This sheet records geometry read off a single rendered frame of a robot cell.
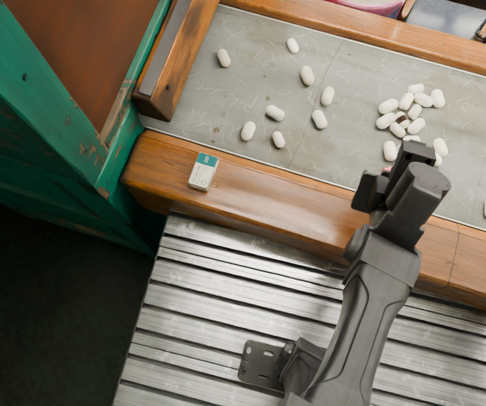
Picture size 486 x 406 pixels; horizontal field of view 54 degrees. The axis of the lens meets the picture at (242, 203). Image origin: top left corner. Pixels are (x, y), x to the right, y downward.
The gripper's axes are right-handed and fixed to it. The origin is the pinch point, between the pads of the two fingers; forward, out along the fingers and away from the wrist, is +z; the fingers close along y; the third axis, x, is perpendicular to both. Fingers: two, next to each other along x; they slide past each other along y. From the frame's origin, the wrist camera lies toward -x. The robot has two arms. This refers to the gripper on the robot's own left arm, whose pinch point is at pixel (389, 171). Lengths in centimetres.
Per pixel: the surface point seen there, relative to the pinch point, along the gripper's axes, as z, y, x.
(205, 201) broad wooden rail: -6.5, 28.1, 12.2
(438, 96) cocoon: 18.6, -6.2, -8.5
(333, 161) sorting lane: 6.6, 8.8, 4.4
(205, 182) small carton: -5.7, 28.8, 8.9
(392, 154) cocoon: 8.0, -0.7, 0.4
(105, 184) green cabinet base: -11.4, 44.2, 11.5
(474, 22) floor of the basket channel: 43.3, -11.9, -18.1
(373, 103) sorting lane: 17.0, 4.7, -4.4
